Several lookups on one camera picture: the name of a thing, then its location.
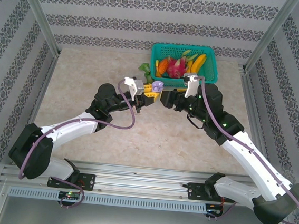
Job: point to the orange toy fruit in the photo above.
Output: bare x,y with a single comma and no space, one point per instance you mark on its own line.
162,66

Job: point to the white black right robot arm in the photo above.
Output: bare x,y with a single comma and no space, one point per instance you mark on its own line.
245,158

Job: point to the aluminium frame post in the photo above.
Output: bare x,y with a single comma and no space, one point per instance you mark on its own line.
269,36
38,14

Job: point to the yellow toy fruit slice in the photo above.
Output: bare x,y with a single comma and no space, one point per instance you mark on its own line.
156,66

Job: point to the aluminium side rail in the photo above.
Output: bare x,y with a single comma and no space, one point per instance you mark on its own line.
53,63
255,114

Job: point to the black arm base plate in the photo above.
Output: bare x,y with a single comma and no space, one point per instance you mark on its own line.
196,192
87,181

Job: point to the small circuit board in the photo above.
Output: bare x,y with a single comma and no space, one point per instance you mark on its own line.
69,195
213,211

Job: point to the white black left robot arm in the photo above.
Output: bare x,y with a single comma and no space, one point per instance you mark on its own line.
68,129

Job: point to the yellow toy banana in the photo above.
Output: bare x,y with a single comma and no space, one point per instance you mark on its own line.
199,62

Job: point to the pink toy dragon fruit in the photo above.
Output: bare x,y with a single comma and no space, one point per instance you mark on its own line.
175,68

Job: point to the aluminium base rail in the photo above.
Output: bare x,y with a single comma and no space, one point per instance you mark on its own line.
145,183

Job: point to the teal plastic basket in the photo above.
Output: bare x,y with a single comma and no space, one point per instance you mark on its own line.
209,70

